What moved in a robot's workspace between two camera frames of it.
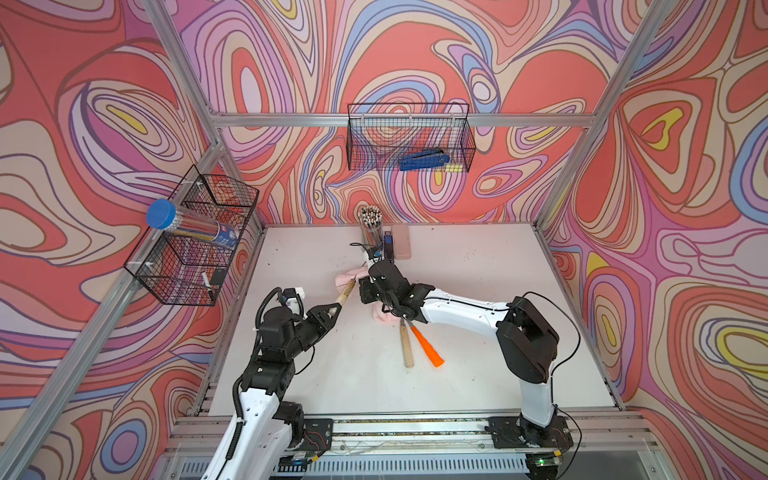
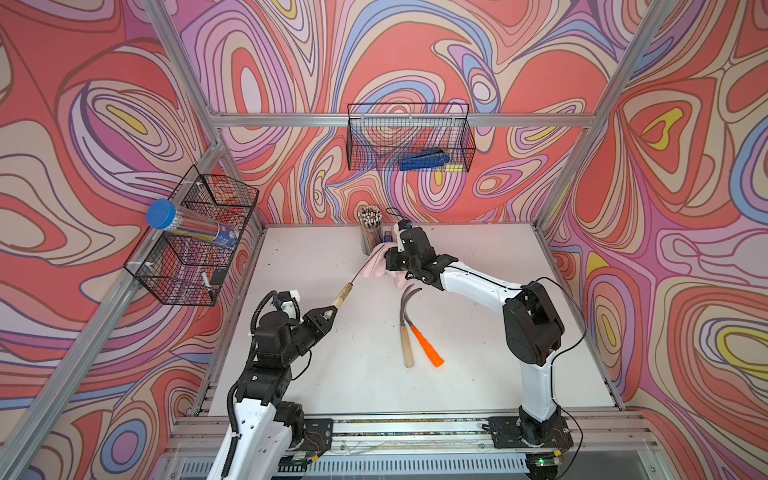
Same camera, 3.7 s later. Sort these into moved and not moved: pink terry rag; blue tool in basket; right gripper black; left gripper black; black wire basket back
Moved: right gripper black; pink terry rag
Not moved: black wire basket back; left gripper black; blue tool in basket
